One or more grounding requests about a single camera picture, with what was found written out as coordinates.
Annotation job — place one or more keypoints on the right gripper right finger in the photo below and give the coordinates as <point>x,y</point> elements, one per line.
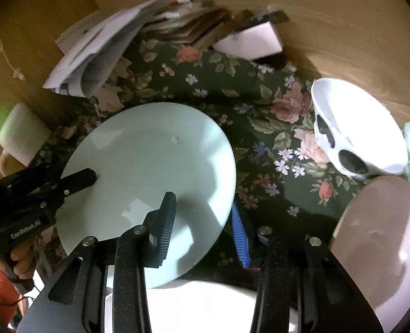
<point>299,279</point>

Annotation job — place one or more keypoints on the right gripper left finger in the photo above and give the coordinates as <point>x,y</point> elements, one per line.
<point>74,298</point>

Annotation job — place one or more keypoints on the pink bowl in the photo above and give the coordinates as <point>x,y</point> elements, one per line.
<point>372,242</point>

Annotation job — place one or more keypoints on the white plate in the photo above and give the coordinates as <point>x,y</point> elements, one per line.
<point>200,306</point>

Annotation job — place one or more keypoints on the mint green plate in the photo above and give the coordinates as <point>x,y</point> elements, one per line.
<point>139,155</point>

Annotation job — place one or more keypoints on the white bowl with black spots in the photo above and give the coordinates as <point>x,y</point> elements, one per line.
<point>357,133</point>

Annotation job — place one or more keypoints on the person's left hand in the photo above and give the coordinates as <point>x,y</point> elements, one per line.
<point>24,257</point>

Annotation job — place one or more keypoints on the beige plastic jar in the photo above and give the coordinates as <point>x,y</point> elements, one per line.
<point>21,137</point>

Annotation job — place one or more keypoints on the floral dark tablecloth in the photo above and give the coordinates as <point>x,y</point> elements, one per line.
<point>266,114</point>

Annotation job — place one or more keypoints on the white paper stack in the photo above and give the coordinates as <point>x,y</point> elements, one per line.
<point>91,60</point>

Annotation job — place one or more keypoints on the small white box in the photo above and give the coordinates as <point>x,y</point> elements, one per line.
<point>257,42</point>

